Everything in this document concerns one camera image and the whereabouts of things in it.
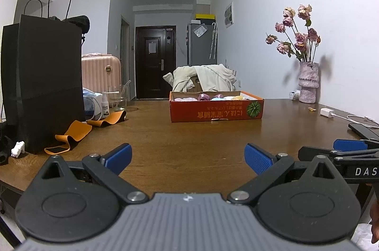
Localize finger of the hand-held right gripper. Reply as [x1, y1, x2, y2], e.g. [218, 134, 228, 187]
[298, 145, 379, 165]
[333, 138, 379, 152]

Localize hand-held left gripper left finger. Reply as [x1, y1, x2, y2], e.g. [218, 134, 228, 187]
[32, 143, 149, 205]

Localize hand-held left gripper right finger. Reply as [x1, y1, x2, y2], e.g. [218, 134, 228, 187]
[227, 143, 346, 206]

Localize orange cardboard box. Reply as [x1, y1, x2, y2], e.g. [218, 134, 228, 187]
[169, 90, 265, 123]

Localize person's right forearm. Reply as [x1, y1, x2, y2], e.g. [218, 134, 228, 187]
[370, 200, 379, 243]

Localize black phone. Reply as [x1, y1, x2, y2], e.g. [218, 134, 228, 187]
[348, 123, 379, 139]

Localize orange elastic band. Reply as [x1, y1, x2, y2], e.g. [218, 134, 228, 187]
[44, 110, 127, 155]

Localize white spray bottle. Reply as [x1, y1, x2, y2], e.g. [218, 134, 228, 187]
[101, 91, 110, 118]

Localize clear glass cup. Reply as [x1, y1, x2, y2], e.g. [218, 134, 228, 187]
[110, 80, 131, 112]

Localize blue and white packet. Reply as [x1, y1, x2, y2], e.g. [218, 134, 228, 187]
[83, 87, 103, 120]

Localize pink textured vase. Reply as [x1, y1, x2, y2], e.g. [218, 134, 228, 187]
[298, 62, 320, 104]

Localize white plastic bag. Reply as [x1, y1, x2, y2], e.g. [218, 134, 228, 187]
[352, 223, 377, 251]

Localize pink suitcase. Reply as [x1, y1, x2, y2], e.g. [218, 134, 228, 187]
[81, 53, 123, 94]

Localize chair with cream coat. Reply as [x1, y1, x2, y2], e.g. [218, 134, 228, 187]
[163, 63, 238, 93]

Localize grey side door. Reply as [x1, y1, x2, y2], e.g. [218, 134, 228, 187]
[120, 15, 131, 100]

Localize dark entrance door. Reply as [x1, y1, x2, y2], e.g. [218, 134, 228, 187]
[135, 26, 177, 100]

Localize brown chair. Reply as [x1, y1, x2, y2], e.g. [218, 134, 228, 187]
[189, 76, 203, 92]

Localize small white figurine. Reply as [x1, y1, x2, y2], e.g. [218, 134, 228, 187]
[11, 141, 25, 158]

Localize black paper bag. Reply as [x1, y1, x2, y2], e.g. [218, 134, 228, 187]
[1, 0, 86, 155]

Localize dried pink roses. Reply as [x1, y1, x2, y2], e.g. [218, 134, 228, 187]
[266, 4, 321, 64]

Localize white folded umbrella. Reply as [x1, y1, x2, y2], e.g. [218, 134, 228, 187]
[209, 22, 218, 60]

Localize grey fridge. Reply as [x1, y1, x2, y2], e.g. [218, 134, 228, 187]
[187, 22, 218, 67]

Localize black fuzzy cover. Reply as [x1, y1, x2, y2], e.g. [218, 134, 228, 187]
[63, 15, 90, 34]

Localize white cable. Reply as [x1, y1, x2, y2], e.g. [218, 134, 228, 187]
[333, 113, 379, 124]

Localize white wall panel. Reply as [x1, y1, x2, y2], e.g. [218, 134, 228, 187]
[224, 1, 235, 29]

